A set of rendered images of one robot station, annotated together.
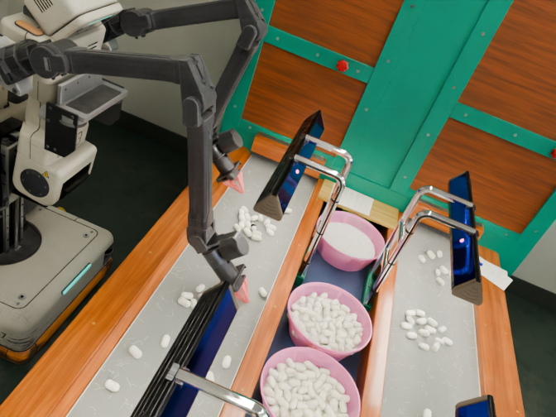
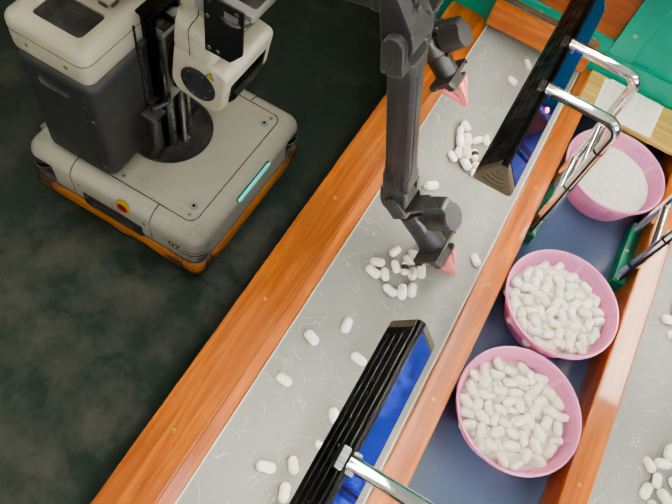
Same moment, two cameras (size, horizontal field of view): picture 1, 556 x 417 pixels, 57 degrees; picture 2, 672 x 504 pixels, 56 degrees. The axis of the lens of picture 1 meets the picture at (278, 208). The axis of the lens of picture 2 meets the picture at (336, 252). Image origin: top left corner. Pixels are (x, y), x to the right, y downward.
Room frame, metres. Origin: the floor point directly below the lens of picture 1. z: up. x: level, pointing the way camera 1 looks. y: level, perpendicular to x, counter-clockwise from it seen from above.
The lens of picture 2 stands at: (0.31, 0.13, 1.98)
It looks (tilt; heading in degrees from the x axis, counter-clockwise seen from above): 61 degrees down; 10
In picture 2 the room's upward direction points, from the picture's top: 19 degrees clockwise
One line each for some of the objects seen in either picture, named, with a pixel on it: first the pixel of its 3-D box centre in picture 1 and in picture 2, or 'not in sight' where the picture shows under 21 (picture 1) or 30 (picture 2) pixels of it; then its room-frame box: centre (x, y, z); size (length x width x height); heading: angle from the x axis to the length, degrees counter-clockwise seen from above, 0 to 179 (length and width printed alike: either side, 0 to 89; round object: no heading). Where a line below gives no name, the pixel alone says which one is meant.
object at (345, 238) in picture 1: (345, 245); (604, 182); (1.56, -0.29, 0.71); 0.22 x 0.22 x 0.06
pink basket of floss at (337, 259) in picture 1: (346, 243); (606, 179); (1.56, -0.29, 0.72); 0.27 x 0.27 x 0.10
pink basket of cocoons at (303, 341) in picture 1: (324, 325); (553, 309); (1.12, -0.26, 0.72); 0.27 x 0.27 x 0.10
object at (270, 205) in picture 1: (297, 155); (551, 74); (1.41, 0.00, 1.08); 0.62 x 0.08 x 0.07; 177
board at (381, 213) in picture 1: (358, 203); (638, 115); (1.78, -0.30, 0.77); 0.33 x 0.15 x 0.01; 87
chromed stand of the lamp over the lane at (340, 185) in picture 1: (302, 210); (547, 146); (1.40, -0.08, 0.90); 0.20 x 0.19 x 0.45; 177
